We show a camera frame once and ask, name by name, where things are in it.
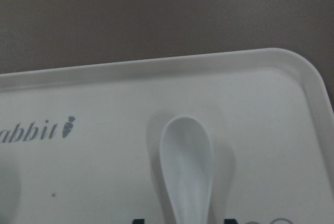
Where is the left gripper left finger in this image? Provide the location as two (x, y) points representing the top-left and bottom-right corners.
(133, 217), (162, 224)

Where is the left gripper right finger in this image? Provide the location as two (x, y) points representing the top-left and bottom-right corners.
(223, 218), (239, 224)

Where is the white plastic spoon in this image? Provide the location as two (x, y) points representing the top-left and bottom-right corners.
(159, 115), (214, 223)

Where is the cream rabbit tray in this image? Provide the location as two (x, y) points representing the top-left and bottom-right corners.
(1, 48), (333, 223)

